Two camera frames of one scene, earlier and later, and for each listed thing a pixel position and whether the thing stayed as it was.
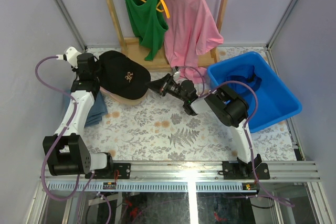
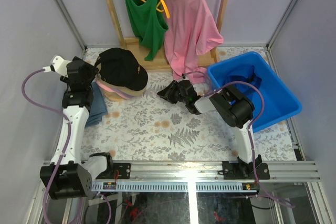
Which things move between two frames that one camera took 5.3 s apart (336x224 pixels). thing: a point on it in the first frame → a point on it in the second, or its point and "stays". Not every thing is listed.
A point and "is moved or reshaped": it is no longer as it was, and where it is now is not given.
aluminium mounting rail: (202, 176) stays
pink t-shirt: (192, 30) stays
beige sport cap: (129, 102) → (135, 93)
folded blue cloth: (97, 109) stays
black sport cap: (121, 76) is moved or reshaped
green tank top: (148, 14) stays
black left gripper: (97, 66) → (85, 70)
